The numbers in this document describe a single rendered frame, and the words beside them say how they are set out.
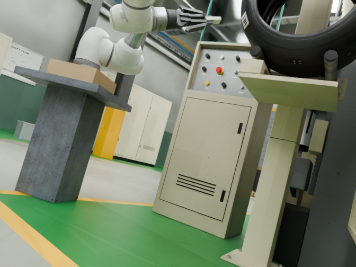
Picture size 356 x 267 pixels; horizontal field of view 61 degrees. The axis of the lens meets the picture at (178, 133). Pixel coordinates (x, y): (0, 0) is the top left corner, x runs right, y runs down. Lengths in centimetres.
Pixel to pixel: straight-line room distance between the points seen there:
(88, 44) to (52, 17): 780
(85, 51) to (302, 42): 117
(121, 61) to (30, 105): 751
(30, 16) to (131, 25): 830
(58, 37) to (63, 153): 806
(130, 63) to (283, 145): 101
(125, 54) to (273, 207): 118
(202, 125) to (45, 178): 103
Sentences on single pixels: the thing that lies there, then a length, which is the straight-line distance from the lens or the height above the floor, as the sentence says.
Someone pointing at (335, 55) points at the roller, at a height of 90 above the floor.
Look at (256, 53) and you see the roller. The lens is 131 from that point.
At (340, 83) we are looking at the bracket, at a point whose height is 92.
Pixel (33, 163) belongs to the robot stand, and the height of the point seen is 17.
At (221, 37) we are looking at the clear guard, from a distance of 231.
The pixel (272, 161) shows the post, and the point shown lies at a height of 51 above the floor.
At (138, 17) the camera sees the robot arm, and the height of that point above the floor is 85.
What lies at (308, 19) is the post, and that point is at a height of 124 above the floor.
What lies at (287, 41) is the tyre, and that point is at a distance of 131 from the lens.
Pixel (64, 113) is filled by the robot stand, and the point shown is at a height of 48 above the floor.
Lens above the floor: 39
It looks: 5 degrees up
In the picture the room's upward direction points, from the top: 15 degrees clockwise
